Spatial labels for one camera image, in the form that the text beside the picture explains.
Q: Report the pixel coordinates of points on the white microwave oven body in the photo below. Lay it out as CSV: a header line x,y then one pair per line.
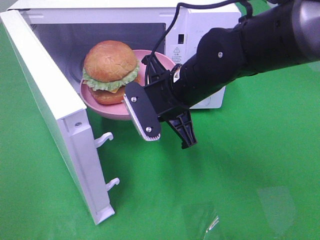
x,y
52,37

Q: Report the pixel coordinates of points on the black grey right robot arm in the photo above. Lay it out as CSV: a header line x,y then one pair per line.
x,y
284,36

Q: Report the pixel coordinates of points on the white microwave door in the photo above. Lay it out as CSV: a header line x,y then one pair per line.
x,y
65,115

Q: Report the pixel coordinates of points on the green table mat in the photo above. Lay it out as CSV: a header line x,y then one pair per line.
x,y
253,175

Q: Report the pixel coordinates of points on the burger with lettuce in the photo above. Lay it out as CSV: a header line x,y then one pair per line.
x,y
108,67

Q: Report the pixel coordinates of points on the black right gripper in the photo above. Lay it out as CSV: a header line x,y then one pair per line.
x,y
170,97

